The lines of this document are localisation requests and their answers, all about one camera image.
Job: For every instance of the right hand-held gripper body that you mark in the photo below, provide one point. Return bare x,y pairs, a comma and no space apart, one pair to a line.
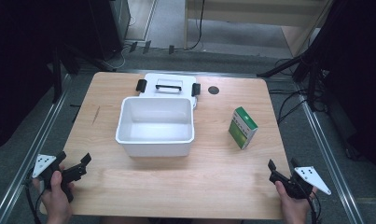
310,177

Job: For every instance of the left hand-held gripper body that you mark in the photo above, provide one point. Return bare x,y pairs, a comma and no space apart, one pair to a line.
43,163

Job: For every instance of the green and white carton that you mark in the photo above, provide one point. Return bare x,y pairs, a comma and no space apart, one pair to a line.
242,130

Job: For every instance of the white plastic storage box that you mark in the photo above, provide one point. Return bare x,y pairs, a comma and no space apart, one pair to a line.
156,124

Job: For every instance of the white box lid black latches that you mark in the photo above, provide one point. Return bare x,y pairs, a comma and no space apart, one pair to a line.
168,81

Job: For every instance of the person's right hand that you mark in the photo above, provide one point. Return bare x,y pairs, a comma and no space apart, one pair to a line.
293,208

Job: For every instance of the person's left hand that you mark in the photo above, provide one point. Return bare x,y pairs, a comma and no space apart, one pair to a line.
56,202

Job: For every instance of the black tripod stand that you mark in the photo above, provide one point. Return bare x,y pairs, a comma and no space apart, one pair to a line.
56,74
300,67

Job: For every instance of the black round table grommet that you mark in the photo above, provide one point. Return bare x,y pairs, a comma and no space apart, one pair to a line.
213,90

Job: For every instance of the black cabinet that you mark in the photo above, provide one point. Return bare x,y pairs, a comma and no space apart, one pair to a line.
106,28

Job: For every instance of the metal floor rail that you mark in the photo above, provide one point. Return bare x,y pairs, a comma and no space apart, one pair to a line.
328,155
27,155

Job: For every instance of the small black floor bracket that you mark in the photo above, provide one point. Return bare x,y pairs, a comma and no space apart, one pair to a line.
146,47
133,46
171,49

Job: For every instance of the light wooden furniture frame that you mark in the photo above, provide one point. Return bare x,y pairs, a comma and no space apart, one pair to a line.
254,12

